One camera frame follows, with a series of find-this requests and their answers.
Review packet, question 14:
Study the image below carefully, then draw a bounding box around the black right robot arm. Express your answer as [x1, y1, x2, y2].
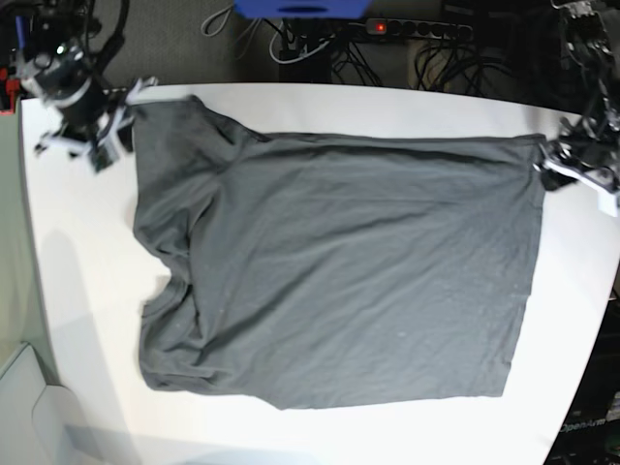
[15, 1, 158, 172]

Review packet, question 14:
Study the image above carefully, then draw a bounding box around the dark grey t-shirt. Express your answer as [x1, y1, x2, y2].
[133, 97, 544, 410]

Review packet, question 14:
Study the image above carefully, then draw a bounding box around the black power strip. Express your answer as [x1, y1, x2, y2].
[364, 18, 474, 42]

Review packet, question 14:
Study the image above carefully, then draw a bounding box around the blue box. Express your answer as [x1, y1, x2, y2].
[233, 0, 370, 18]

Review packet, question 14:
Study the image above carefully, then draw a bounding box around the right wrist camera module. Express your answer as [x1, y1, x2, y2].
[88, 139, 120, 173]

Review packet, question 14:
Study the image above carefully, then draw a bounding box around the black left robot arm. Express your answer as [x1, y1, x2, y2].
[534, 1, 619, 218]

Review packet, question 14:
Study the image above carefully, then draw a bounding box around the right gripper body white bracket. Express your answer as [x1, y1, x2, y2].
[34, 77, 158, 172]

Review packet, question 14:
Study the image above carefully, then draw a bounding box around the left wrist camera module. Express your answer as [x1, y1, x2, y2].
[597, 191, 619, 218]

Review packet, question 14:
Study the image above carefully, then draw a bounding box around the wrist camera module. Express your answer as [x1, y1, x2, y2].
[597, 191, 619, 218]
[88, 139, 120, 173]

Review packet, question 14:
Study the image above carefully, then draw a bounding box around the red black object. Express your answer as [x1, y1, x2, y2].
[0, 67, 20, 115]

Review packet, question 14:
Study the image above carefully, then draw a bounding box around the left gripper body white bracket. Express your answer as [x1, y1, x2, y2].
[534, 140, 619, 196]

